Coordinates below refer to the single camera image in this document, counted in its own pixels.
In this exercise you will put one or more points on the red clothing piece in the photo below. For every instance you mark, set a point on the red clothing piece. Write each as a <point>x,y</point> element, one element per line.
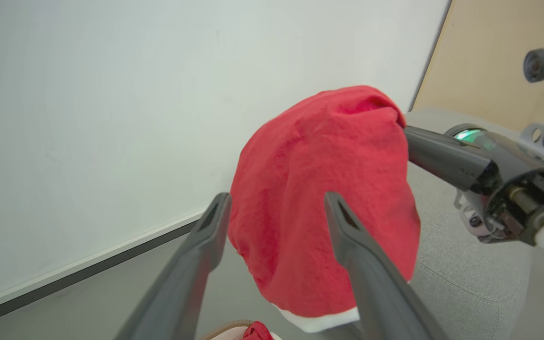
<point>255,332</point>

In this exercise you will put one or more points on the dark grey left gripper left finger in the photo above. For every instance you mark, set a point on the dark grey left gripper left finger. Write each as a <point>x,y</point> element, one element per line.
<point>182,283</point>

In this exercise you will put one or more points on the grey fabric sofa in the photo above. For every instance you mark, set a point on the grey fabric sofa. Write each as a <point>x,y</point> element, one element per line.
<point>470,278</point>

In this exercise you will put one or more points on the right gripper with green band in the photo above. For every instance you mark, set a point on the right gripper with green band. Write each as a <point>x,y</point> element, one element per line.
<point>513,189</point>

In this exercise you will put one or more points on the red garment with white trim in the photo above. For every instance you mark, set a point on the red garment with white trim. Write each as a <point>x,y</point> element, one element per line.
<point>319,203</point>

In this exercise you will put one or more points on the dark grey baseboard strip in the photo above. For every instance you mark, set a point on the dark grey baseboard strip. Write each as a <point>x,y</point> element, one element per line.
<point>83,276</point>

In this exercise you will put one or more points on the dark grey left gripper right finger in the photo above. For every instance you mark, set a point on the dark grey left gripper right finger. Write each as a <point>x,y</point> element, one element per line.
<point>376,288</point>

